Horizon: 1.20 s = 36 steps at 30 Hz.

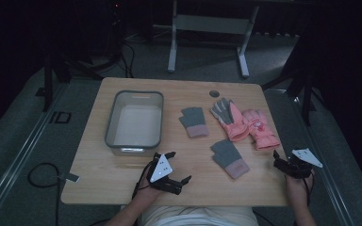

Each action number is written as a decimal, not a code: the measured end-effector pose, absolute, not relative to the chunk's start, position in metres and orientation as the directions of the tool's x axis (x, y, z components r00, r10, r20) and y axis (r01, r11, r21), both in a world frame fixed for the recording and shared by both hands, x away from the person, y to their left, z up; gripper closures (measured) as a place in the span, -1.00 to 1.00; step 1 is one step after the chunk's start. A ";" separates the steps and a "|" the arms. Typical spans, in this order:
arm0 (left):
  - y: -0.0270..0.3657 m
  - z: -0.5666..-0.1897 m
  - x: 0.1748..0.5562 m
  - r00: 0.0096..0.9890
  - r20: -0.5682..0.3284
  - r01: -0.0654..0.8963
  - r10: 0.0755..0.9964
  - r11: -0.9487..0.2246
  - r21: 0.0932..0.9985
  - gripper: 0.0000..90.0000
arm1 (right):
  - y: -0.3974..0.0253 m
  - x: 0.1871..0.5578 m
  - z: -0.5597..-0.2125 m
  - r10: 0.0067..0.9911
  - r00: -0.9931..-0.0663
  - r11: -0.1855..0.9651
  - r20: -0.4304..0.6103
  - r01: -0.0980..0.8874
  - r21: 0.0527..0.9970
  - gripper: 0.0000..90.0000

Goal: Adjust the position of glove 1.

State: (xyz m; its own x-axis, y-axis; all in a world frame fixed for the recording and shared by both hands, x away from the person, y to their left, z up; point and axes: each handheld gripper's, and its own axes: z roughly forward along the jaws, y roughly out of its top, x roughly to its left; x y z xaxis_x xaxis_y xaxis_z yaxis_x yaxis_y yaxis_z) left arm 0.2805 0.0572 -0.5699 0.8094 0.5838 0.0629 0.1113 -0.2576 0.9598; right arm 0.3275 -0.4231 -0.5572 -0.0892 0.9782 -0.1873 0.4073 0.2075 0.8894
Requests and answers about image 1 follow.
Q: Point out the white desk frame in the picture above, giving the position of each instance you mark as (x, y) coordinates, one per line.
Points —
(212, 24)

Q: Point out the grey-rimmed translucent plastic bin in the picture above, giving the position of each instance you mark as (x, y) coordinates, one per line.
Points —
(136, 125)

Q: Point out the grey fingerless glove pink cuff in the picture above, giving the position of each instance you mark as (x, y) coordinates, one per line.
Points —
(194, 121)
(229, 157)

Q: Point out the person's left hand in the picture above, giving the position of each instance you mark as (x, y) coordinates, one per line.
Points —
(149, 195)

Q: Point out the black tripod stand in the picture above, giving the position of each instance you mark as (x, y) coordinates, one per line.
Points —
(306, 94)
(47, 84)

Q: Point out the person's white shirt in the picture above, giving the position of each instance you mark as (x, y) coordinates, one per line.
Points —
(198, 217)

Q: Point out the grey metal table bracket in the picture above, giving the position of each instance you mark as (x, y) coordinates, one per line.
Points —
(70, 177)

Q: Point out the person's right hand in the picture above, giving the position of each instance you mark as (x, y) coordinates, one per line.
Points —
(297, 188)

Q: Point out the grey metal floor rail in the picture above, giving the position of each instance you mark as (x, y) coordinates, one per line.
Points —
(323, 175)
(19, 160)

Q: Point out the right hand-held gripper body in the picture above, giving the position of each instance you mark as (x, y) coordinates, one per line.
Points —
(298, 168)

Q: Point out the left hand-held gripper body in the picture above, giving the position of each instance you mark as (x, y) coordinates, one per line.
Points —
(161, 169)

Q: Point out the pink ski glove printed back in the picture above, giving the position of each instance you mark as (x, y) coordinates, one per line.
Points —
(260, 128)

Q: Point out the pink ski glove grey palm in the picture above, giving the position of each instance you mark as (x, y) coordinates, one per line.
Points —
(232, 121)

